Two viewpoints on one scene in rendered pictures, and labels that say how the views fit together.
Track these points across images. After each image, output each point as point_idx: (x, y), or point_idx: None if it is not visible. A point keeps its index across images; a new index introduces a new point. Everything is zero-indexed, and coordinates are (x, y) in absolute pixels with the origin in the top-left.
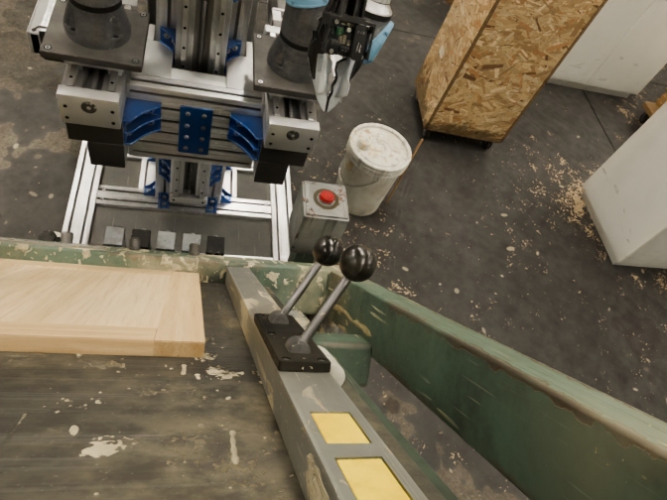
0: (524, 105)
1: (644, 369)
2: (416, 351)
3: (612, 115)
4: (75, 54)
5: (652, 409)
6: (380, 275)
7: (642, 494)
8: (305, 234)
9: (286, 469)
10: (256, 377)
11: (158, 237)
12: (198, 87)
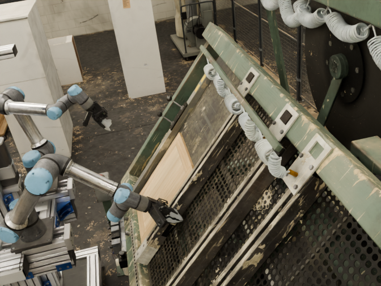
0: None
1: (120, 152)
2: (169, 119)
3: None
4: (50, 232)
5: (136, 151)
6: (83, 234)
7: (198, 70)
8: None
9: (202, 95)
10: (185, 121)
11: (114, 230)
12: (49, 215)
